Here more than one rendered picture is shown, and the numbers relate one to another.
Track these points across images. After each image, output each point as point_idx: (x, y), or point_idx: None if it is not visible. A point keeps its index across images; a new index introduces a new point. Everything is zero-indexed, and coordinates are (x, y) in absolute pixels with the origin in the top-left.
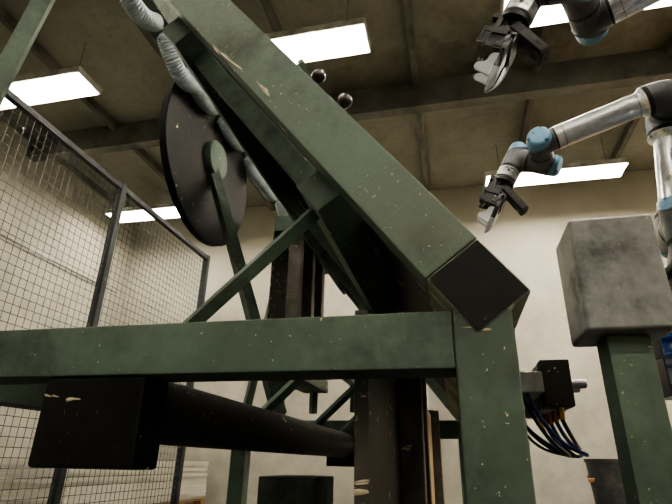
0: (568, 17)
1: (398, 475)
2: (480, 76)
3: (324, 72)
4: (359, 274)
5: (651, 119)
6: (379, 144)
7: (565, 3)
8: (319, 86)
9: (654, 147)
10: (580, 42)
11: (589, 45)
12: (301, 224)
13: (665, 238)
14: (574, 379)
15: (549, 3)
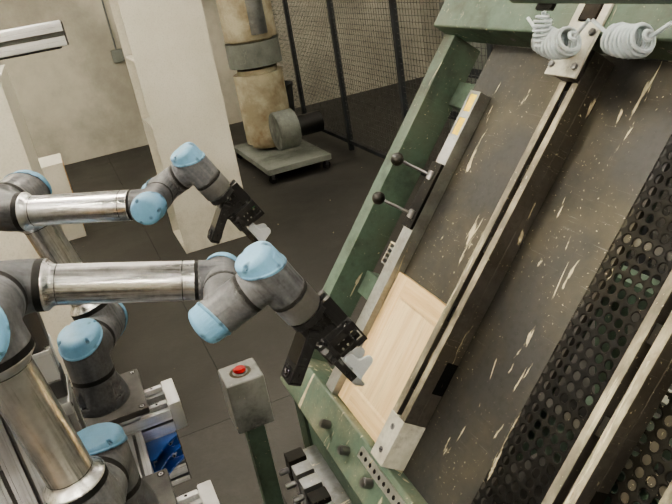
0: (172, 201)
1: None
2: (265, 231)
3: (390, 158)
4: None
5: (23, 315)
6: (328, 277)
7: (176, 197)
8: (354, 222)
9: (37, 366)
10: (161, 216)
11: (154, 223)
12: None
13: (137, 471)
14: (285, 468)
15: (187, 189)
